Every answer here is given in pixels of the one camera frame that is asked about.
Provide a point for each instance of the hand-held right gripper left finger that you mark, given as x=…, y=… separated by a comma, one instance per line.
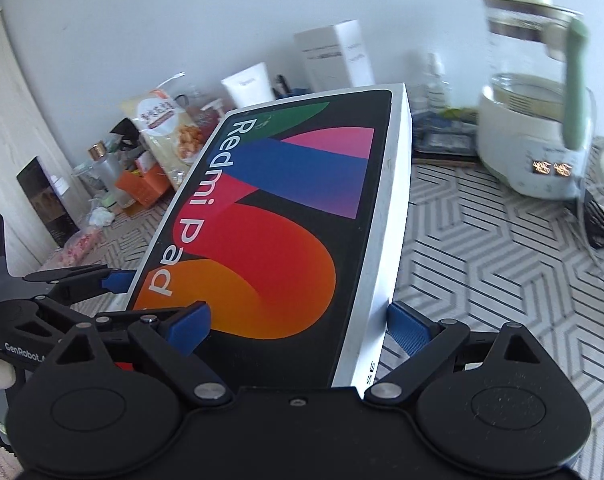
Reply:
x=189, y=326

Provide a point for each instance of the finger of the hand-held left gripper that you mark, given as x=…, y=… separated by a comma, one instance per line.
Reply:
x=117, y=281

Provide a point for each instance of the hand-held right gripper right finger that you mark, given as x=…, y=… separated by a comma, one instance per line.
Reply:
x=407, y=330

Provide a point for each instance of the colourful tablet box lid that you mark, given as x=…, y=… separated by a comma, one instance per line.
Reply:
x=282, y=220

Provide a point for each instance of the geometric patterned desktop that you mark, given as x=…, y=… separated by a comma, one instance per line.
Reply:
x=482, y=270

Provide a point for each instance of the pink plastic bag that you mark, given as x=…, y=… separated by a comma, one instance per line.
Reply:
x=76, y=247

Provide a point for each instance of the crumpled white tissue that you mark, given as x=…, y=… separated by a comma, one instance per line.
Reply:
x=101, y=216

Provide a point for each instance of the orange cardboard box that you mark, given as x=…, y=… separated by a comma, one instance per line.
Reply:
x=144, y=185

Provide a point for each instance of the glass bottle rose gold cap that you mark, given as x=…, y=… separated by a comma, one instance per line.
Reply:
x=106, y=175

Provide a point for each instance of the black booklet box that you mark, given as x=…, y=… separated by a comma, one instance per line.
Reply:
x=46, y=200

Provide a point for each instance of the yellow snack bag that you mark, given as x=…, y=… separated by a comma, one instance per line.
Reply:
x=166, y=130

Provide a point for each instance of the stack of flat items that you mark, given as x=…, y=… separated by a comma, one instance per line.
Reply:
x=444, y=140

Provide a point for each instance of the white pump bottle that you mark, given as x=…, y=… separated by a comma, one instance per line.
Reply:
x=214, y=107

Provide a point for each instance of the beige cabinet door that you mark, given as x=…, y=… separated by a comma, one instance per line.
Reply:
x=11, y=110

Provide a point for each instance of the black comb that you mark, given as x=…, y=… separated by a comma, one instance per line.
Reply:
x=599, y=220

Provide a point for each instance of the green packet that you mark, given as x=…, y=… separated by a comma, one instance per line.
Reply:
x=459, y=114

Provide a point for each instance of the white cosmetic tube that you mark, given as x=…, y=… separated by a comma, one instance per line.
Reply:
x=247, y=85

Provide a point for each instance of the clear spray bottle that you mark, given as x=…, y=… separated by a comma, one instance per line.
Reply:
x=437, y=85

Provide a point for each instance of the blue pen holder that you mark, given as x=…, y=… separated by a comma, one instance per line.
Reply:
x=294, y=94

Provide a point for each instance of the black pen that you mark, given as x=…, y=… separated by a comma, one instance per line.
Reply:
x=283, y=85

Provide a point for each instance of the tall white product box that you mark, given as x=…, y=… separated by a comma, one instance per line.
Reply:
x=334, y=55

